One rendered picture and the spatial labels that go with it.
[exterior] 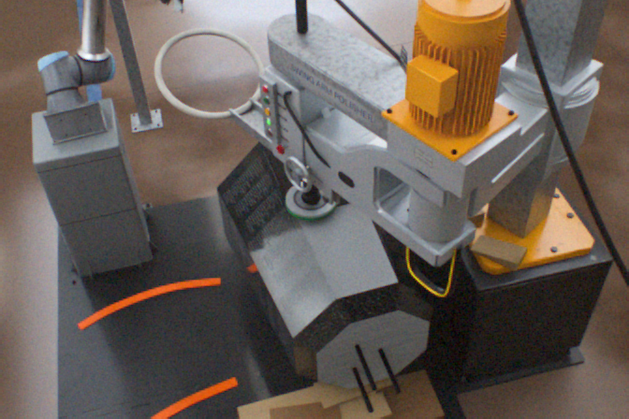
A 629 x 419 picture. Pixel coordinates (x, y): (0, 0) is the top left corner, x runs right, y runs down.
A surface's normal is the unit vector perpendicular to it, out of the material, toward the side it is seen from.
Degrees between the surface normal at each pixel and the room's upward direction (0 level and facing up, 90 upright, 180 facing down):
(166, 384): 0
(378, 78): 0
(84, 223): 90
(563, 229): 0
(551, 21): 90
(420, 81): 90
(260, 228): 45
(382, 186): 90
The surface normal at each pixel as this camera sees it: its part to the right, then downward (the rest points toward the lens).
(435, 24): -0.69, 0.52
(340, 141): -0.08, -0.75
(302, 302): -0.69, -0.33
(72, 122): 0.36, 0.64
